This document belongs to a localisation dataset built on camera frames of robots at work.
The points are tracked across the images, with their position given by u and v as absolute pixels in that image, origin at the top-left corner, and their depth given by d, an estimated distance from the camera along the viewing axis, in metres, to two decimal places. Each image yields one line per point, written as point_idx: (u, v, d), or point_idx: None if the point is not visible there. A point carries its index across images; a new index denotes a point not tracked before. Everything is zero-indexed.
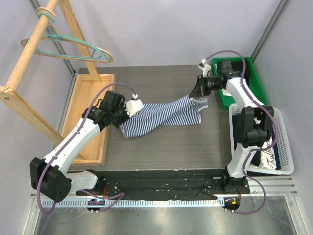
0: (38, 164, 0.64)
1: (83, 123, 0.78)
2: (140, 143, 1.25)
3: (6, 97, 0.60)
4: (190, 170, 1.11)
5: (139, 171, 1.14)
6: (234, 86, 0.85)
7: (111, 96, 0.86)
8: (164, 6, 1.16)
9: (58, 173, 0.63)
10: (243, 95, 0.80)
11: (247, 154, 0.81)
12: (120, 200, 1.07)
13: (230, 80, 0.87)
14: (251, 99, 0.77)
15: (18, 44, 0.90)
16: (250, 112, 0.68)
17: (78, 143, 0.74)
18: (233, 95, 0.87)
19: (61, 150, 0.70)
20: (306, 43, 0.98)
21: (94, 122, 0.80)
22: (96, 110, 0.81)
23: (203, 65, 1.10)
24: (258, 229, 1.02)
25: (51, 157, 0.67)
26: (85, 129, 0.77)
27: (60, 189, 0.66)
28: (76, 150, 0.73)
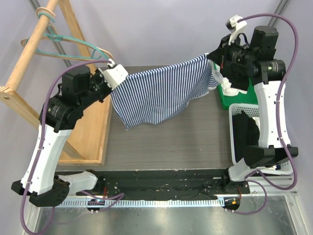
0: (18, 191, 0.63)
1: (44, 134, 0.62)
2: (139, 143, 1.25)
3: (6, 97, 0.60)
4: (190, 170, 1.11)
5: (139, 171, 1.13)
6: (264, 100, 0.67)
7: (68, 82, 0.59)
8: (164, 7, 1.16)
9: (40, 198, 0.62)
10: (270, 124, 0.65)
11: (251, 171, 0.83)
12: (120, 200, 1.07)
13: (264, 85, 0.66)
14: (279, 134, 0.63)
15: (18, 44, 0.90)
16: (270, 154, 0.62)
17: (48, 160, 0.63)
18: (259, 107, 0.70)
19: (33, 173, 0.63)
20: (307, 43, 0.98)
21: (55, 129, 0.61)
22: (53, 109, 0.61)
23: (232, 27, 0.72)
24: (259, 229, 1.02)
25: (27, 182, 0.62)
26: (48, 142, 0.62)
27: (55, 199, 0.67)
28: (48, 166, 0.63)
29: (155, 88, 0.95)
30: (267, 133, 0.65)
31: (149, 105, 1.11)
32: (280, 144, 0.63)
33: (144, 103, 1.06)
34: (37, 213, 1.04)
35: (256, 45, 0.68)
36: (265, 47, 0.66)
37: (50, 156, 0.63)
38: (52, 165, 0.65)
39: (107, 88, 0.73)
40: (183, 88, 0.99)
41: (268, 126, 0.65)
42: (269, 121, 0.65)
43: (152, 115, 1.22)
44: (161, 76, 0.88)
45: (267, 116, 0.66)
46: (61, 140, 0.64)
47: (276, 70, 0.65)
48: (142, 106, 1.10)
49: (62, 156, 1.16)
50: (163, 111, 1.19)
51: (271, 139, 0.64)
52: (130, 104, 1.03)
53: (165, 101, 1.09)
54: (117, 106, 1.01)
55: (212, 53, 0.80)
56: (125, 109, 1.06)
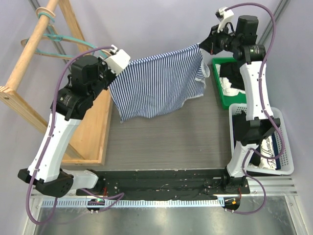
0: (25, 179, 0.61)
1: (54, 121, 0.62)
2: (139, 143, 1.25)
3: (6, 97, 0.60)
4: (190, 170, 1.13)
5: (139, 171, 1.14)
6: (248, 77, 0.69)
7: (77, 71, 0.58)
8: (164, 7, 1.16)
9: (47, 184, 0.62)
10: (255, 98, 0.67)
11: (246, 152, 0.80)
12: (120, 200, 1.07)
13: (248, 65, 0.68)
14: (262, 106, 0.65)
15: (18, 44, 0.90)
16: (256, 124, 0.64)
17: (56, 148, 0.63)
18: (245, 85, 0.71)
19: (41, 160, 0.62)
20: (307, 44, 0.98)
21: (66, 118, 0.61)
22: (65, 98, 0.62)
23: (220, 15, 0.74)
24: (258, 229, 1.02)
25: (33, 170, 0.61)
26: (58, 129, 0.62)
27: (60, 189, 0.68)
28: (56, 154, 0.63)
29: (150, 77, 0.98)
30: (252, 105, 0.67)
31: (143, 99, 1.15)
32: (264, 116, 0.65)
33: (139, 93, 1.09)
34: (37, 213, 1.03)
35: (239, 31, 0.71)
36: (248, 33, 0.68)
37: (59, 144, 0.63)
38: (59, 154, 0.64)
39: (111, 75, 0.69)
40: (174, 79, 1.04)
41: (253, 99, 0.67)
42: (253, 95, 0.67)
43: (145, 108, 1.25)
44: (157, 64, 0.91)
45: (252, 91, 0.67)
46: (71, 129, 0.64)
47: (257, 53, 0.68)
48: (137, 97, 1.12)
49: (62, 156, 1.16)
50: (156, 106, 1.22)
51: (256, 111, 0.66)
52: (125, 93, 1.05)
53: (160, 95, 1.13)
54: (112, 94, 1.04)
55: (204, 42, 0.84)
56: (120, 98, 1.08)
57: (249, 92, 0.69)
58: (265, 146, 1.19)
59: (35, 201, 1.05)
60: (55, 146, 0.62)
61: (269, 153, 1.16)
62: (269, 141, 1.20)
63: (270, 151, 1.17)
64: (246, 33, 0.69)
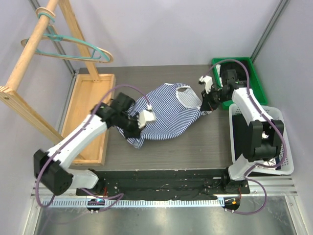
0: (41, 157, 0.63)
1: (90, 119, 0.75)
2: None
3: (6, 97, 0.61)
4: (190, 170, 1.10)
5: (139, 171, 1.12)
6: (239, 97, 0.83)
7: (122, 98, 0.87)
8: (163, 7, 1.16)
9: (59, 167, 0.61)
10: (251, 108, 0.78)
11: (250, 166, 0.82)
12: (120, 200, 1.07)
13: (236, 89, 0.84)
14: (259, 112, 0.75)
15: (18, 44, 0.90)
16: (258, 127, 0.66)
17: (84, 140, 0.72)
18: (240, 106, 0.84)
19: (65, 145, 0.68)
20: (307, 44, 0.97)
21: (101, 119, 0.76)
22: (105, 107, 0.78)
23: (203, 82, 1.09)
24: (258, 229, 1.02)
25: (54, 151, 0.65)
26: (91, 127, 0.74)
27: (60, 183, 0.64)
28: (81, 145, 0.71)
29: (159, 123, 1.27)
30: (251, 113, 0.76)
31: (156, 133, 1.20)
32: (264, 119, 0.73)
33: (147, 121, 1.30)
34: (37, 213, 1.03)
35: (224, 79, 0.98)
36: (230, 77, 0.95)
37: (87, 138, 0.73)
38: (81, 147, 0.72)
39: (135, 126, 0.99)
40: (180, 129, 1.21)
41: (249, 109, 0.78)
42: (249, 106, 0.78)
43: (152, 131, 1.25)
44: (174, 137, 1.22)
45: (247, 105, 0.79)
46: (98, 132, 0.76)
47: (241, 84, 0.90)
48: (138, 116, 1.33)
49: None
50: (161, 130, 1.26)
51: (256, 117, 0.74)
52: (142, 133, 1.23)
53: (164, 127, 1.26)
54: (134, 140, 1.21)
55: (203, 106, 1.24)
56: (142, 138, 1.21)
57: (245, 108, 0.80)
58: None
59: (35, 201, 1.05)
60: (84, 136, 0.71)
61: None
62: None
63: None
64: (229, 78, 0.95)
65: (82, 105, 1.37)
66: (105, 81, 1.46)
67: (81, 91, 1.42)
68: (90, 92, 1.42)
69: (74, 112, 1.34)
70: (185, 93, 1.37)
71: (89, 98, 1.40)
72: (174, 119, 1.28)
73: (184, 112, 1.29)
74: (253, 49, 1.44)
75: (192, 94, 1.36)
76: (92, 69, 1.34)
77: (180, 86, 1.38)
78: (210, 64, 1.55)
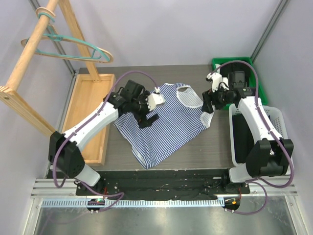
0: (59, 137, 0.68)
1: (103, 105, 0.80)
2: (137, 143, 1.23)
3: (6, 97, 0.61)
4: (190, 170, 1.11)
5: (139, 171, 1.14)
6: (247, 108, 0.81)
7: (131, 86, 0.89)
8: (163, 6, 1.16)
9: (76, 148, 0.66)
10: (258, 123, 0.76)
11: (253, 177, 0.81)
12: (120, 200, 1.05)
13: (243, 99, 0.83)
14: (267, 129, 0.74)
15: (18, 44, 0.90)
16: (266, 147, 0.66)
17: (98, 125, 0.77)
18: (247, 117, 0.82)
19: (80, 128, 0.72)
20: (307, 44, 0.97)
21: (114, 107, 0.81)
22: (117, 95, 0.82)
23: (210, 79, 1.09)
24: (258, 229, 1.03)
25: (71, 133, 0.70)
26: (105, 112, 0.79)
27: (74, 166, 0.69)
28: (94, 129, 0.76)
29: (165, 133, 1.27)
30: (259, 129, 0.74)
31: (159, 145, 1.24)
32: (272, 137, 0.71)
33: (153, 136, 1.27)
34: (37, 214, 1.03)
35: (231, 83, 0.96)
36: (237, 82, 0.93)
37: (100, 123, 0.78)
38: (94, 131, 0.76)
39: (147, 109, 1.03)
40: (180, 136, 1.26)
41: (257, 124, 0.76)
42: (256, 121, 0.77)
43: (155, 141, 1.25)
44: (184, 141, 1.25)
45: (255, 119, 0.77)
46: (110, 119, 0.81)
47: (250, 92, 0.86)
48: (139, 132, 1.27)
49: None
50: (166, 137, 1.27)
51: (263, 133, 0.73)
52: (154, 154, 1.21)
53: (173, 138, 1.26)
54: (148, 163, 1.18)
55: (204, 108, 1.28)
56: (158, 159, 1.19)
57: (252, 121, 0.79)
58: None
59: (35, 201, 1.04)
60: (98, 122, 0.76)
61: None
62: None
63: None
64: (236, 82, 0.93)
65: (82, 105, 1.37)
66: (105, 81, 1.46)
67: (81, 92, 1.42)
68: (90, 92, 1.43)
69: (74, 112, 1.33)
70: (185, 93, 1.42)
71: (89, 98, 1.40)
72: (179, 119, 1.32)
73: (187, 112, 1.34)
74: (253, 49, 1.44)
75: (192, 94, 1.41)
76: (92, 69, 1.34)
77: (180, 86, 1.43)
78: (210, 64, 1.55)
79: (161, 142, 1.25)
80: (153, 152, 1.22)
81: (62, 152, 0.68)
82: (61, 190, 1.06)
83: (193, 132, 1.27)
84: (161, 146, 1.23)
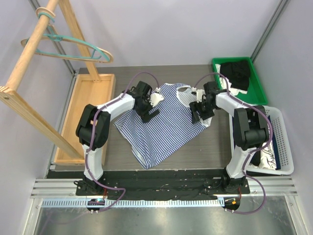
0: (93, 108, 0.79)
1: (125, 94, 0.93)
2: (137, 143, 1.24)
3: (6, 97, 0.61)
4: (190, 170, 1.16)
5: (139, 171, 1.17)
6: (222, 99, 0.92)
7: (142, 85, 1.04)
8: (163, 6, 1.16)
9: (108, 116, 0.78)
10: (233, 102, 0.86)
11: (246, 156, 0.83)
12: (120, 200, 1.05)
13: (218, 95, 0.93)
14: (240, 104, 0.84)
15: (18, 44, 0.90)
16: (242, 112, 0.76)
17: (120, 106, 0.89)
18: (226, 106, 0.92)
19: (109, 105, 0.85)
20: (307, 44, 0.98)
21: (133, 97, 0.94)
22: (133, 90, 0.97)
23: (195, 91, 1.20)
24: (258, 228, 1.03)
25: (102, 105, 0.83)
26: (126, 99, 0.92)
27: (102, 135, 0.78)
28: (118, 110, 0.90)
29: (166, 133, 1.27)
30: (234, 106, 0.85)
31: (159, 145, 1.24)
32: (246, 106, 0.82)
33: (153, 136, 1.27)
34: (37, 213, 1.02)
35: (207, 91, 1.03)
36: (212, 88, 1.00)
37: (123, 105, 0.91)
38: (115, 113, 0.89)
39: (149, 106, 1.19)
40: (180, 136, 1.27)
41: (232, 104, 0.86)
42: (231, 102, 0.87)
43: (155, 141, 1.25)
44: (187, 140, 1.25)
45: (229, 100, 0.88)
46: (127, 107, 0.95)
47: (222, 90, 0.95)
48: (139, 132, 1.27)
49: (62, 156, 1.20)
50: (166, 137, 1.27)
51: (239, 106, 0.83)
52: (154, 154, 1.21)
53: (173, 138, 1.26)
54: (148, 163, 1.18)
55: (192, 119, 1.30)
56: (158, 159, 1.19)
57: (229, 105, 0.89)
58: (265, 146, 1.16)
59: (35, 201, 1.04)
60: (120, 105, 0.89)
61: (269, 153, 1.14)
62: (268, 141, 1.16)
63: (270, 151, 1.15)
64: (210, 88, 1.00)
65: (82, 105, 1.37)
66: (105, 81, 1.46)
67: (81, 92, 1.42)
68: (90, 92, 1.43)
69: (74, 112, 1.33)
70: (185, 93, 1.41)
71: (89, 98, 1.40)
72: (180, 119, 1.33)
73: (188, 112, 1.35)
74: (253, 49, 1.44)
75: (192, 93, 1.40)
76: (92, 69, 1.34)
77: (180, 86, 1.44)
78: (210, 64, 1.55)
79: (161, 142, 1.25)
80: (153, 152, 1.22)
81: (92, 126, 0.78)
82: (62, 190, 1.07)
83: (194, 131, 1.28)
84: (161, 146, 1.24)
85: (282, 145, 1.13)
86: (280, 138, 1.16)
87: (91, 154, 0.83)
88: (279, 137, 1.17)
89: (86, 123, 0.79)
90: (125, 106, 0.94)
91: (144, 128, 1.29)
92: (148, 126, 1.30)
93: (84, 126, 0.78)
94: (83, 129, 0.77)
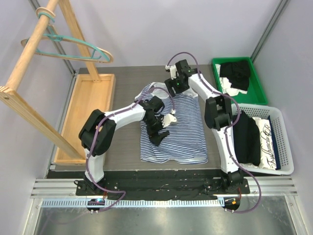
0: (100, 113, 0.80)
1: (134, 106, 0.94)
2: (172, 152, 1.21)
3: (6, 97, 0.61)
4: (190, 170, 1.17)
5: (139, 171, 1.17)
6: (194, 82, 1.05)
7: (156, 100, 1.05)
8: (164, 6, 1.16)
9: (113, 126, 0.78)
10: (204, 89, 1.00)
11: (225, 139, 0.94)
12: (120, 200, 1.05)
13: (190, 77, 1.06)
14: (211, 91, 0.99)
15: (18, 44, 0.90)
16: (213, 102, 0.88)
17: (129, 116, 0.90)
18: (196, 89, 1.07)
19: (118, 113, 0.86)
20: (307, 44, 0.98)
21: (144, 108, 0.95)
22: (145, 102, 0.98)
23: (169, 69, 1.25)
24: (258, 229, 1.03)
25: (110, 113, 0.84)
26: (136, 110, 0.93)
27: (104, 143, 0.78)
28: (126, 119, 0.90)
29: (189, 128, 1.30)
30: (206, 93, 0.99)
31: (195, 138, 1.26)
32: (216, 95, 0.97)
33: (185, 138, 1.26)
34: (36, 213, 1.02)
35: (179, 69, 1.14)
36: (184, 66, 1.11)
37: (132, 116, 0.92)
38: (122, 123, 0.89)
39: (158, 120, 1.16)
40: (194, 121, 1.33)
41: (204, 90, 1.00)
42: (202, 88, 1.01)
43: (187, 139, 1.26)
44: (198, 117, 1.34)
45: (202, 86, 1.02)
46: (136, 116, 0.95)
47: (193, 71, 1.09)
48: (172, 146, 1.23)
49: (62, 156, 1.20)
50: (191, 130, 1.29)
51: (210, 95, 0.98)
52: (198, 146, 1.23)
53: (192, 126, 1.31)
54: (203, 155, 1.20)
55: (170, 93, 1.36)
56: (203, 146, 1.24)
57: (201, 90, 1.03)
58: (265, 146, 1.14)
59: (35, 201, 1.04)
60: (129, 114, 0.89)
61: (269, 153, 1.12)
62: (268, 141, 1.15)
63: (270, 151, 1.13)
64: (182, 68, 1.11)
65: (82, 105, 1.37)
66: (105, 81, 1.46)
67: (81, 92, 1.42)
68: (90, 92, 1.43)
69: (74, 112, 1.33)
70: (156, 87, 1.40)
71: (89, 98, 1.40)
72: (182, 108, 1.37)
73: (177, 102, 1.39)
74: (253, 49, 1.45)
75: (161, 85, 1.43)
76: (92, 69, 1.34)
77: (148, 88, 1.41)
78: (210, 64, 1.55)
79: (192, 135, 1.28)
80: (195, 144, 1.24)
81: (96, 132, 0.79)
82: (62, 190, 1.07)
83: (195, 106, 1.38)
84: (196, 137, 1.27)
85: (282, 145, 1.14)
86: (280, 137, 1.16)
87: (92, 158, 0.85)
88: (279, 137, 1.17)
89: (91, 128, 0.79)
90: (134, 117, 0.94)
91: (172, 140, 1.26)
92: (172, 136, 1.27)
93: (88, 130, 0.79)
94: (86, 133, 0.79)
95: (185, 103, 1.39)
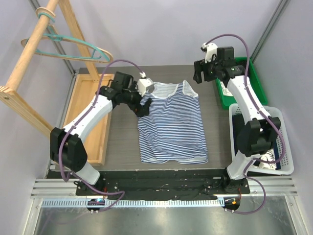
0: (60, 133, 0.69)
1: (97, 98, 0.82)
2: (172, 153, 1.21)
3: (6, 97, 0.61)
4: (190, 171, 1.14)
5: (139, 171, 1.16)
6: (236, 88, 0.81)
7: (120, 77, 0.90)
8: (164, 6, 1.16)
9: (78, 139, 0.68)
10: (249, 104, 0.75)
11: (248, 162, 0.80)
12: (120, 200, 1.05)
13: (233, 79, 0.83)
14: (257, 108, 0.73)
15: (18, 44, 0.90)
16: (256, 126, 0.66)
17: (95, 116, 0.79)
18: (237, 99, 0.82)
19: (79, 121, 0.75)
20: (307, 44, 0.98)
21: (108, 99, 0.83)
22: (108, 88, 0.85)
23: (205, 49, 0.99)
24: (258, 229, 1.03)
25: (71, 127, 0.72)
26: (100, 105, 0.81)
27: (78, 158, 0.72)
28: (94, 119, 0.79)
29: (190, 129, 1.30)
30: (248, 109, 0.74)
31: (195, 138, 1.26)
32: (261, 116, 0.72)
33: (185, 138, 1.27)
34: (37, 213, 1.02)
35: (220, 59, 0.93)
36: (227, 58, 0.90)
37: (99, 113, 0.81)
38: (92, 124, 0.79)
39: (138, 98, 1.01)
40: (194, 120, 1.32)
41: (247, 105, 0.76)
42: (247, 103, 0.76)
43: (187, 139, 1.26)
44: (198, 116, 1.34)
45: (244, 98, 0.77)
46: (105, 110, 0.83)
47: (239, 71, 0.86)
48: (172, 147, 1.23)
49: None
50: (191, 130, 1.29)
51: (254, 113, 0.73)
52: (198, 146, 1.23)
53: (192, 126, 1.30)
54: (203, 154, 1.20)
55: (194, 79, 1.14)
56: (203, 145, 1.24)
57: (243, 105, 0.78)
58: None
59: (35, 201, 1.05)
60: (94, 114, 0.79)
61: (269, 153, 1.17)
62: None
63: (270, 151, 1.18)
64: (225, 59, 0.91)
65: (82, 105, 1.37)
66: (105, 80, 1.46)
67: (81, 92, 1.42)
68: (90, 92, 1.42)
69: (74, 111, 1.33)
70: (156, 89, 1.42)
71: (89, 98, 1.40)
72: (182, 108, 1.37)
73: (177, 102, 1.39)
74: (253, 49, 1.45)
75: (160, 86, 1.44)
76: (92, 69, 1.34)
77: None
78: None
79: (193, 135, 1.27)
80: (195, 144, 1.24)
81: (65, 150, 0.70)
82: (62, 190, 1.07)
83: (195, 105, 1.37)
84: (196, 137, 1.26)
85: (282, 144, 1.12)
86: None
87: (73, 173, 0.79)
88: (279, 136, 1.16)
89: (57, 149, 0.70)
90: (102, 113, 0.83)
91: (172, 140, 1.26)
92: (172, 136, 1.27)
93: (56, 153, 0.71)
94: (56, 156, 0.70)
95: (186, 102, 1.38)
